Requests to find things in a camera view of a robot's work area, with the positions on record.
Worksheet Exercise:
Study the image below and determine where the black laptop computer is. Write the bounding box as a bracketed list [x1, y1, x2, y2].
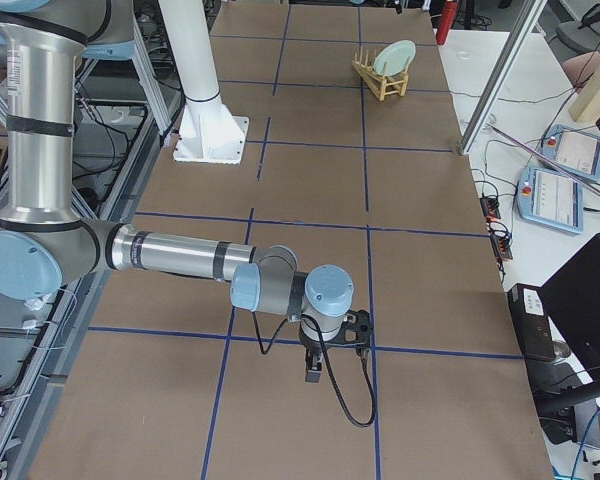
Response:
[507, 233, 600, 369]

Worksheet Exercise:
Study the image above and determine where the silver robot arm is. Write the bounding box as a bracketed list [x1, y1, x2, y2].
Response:
[0, 1, 354, 381]

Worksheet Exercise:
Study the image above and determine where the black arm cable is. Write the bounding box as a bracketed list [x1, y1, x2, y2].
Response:
[252, 312, 379, 429]

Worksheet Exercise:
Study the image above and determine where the black power strip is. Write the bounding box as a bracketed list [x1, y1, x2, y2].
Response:
[479, 195, 513, 263]

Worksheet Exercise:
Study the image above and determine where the near teach pendant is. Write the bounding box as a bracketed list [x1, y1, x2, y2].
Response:
[516, 166, 584, 234]

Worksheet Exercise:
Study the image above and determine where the wooden plate rack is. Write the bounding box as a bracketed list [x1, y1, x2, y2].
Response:
[352, 47, 409, 102]

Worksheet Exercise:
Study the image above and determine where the aluminium frame post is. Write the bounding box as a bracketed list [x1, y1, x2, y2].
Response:
[459, 0, 547, 155]

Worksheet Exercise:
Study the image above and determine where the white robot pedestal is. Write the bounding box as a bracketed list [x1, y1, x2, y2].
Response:
[159, 0, 249, 165]

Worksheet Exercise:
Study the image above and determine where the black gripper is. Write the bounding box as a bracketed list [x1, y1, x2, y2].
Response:
[299, 332, 323, 383]

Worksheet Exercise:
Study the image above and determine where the teach pendant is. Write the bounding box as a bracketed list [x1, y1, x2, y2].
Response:
[516, 166, 584, 234]
[541, 124, 600, 181]

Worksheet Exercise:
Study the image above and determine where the wooden beam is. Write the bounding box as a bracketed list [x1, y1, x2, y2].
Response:
[569, 66, 600, 124]

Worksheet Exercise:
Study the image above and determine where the light green plate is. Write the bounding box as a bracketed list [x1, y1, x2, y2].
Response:
[373, 40, 416, 76]

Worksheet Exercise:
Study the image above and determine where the red fire extinguisher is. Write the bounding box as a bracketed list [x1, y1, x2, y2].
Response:
[436, 0, 459, 46]

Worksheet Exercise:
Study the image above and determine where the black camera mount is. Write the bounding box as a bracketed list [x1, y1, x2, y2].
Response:
[331, 310, 373, 348]

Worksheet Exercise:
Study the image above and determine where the far teach pendant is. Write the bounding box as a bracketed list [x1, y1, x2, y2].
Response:
[541, 124, 600, 181]

